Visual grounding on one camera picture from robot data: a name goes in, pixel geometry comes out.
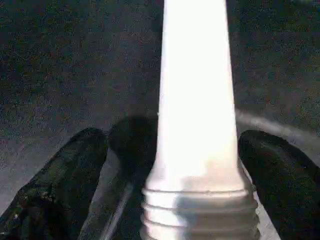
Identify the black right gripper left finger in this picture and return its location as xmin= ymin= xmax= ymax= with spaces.
xmin=0 ymin=127 xmax=110 ymax=240

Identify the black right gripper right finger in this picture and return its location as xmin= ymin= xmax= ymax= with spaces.
xmin=238 ymin=130 xmax=320 ymax=240

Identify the white plastic table leg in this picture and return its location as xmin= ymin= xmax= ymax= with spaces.
xmin=139 ymin=0 xmax=261 ymax=240

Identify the black plastic mat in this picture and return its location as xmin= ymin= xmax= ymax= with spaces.
xmin=0 ymin=0 xmax=320 ymax=240

